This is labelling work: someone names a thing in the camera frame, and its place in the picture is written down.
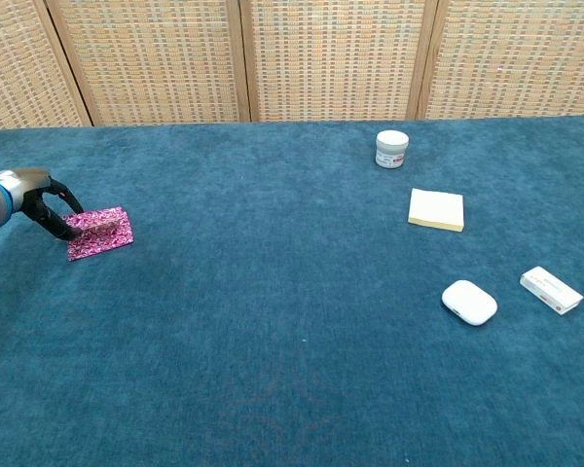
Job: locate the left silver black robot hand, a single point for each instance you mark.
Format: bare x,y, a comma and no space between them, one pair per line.
31,182

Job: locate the blue carpet table mat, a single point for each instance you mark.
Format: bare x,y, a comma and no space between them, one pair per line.
282,316

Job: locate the woven bamboo folding screen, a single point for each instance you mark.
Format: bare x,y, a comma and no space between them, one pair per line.
331,58

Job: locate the small white labelled jar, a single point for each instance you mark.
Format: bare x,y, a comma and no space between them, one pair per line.
392,150

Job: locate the pale yellow sticky note pad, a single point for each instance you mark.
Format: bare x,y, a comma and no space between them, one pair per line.
436,208

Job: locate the white earbuds charging case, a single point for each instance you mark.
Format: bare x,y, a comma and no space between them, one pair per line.
469,301

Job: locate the small white orange-print box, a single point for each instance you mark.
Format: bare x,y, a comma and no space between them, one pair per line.
551,290

